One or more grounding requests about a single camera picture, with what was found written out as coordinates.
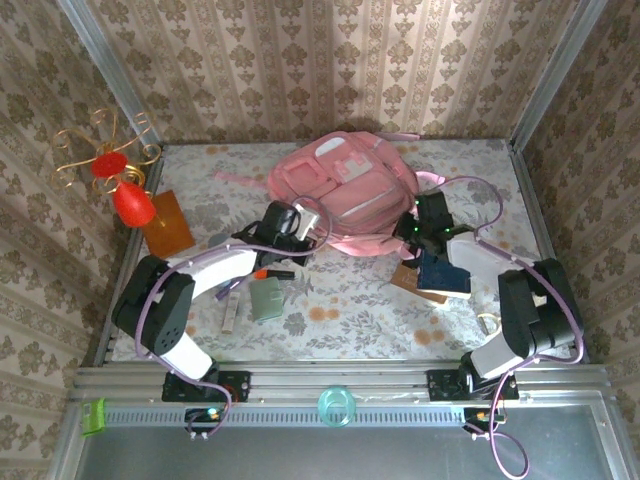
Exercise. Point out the aluminium front rail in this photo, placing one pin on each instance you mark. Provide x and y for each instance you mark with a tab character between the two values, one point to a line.
350	375

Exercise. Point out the teal tape roll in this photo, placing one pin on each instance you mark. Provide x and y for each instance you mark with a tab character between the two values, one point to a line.
336	406

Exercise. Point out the navy blue book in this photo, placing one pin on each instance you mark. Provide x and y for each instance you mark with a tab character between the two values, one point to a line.
445	277

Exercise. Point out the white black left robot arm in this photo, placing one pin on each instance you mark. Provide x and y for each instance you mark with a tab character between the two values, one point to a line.
220	265

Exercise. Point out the green plastic clip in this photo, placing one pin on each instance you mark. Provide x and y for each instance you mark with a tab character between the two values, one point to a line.
94	416

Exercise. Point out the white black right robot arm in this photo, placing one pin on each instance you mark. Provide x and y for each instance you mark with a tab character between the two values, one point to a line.
480	252

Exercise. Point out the floral white tablecloth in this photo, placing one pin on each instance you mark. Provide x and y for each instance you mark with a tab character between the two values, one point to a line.
350	325

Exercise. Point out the orange black marker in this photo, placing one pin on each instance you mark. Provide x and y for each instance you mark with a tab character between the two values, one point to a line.
275	274

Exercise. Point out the brown notebook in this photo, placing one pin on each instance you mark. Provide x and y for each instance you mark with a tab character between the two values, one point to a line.
405	282

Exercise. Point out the orange wooden block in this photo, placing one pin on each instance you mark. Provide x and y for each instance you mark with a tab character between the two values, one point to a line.
170	230

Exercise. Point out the aluminium side rail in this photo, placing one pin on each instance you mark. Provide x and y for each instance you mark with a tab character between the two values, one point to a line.
542	220
131	250

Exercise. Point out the pink student backpack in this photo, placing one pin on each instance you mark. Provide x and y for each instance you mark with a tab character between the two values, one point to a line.
350	195

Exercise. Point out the green leather wallet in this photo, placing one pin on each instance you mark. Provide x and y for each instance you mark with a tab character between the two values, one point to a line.
266	299

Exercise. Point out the black controller board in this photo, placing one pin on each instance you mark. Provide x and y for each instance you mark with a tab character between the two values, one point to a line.
204	419
482	419

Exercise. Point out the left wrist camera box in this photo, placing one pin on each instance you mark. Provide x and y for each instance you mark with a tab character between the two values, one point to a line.
307	218

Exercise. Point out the purple pen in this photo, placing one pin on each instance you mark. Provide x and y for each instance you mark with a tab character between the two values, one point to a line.
229	290

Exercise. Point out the teal round fabric pad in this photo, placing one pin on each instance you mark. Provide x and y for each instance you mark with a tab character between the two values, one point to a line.
219	239

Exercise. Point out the aluminium frame post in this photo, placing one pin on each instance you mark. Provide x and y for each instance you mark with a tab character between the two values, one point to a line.
110	70
555	75

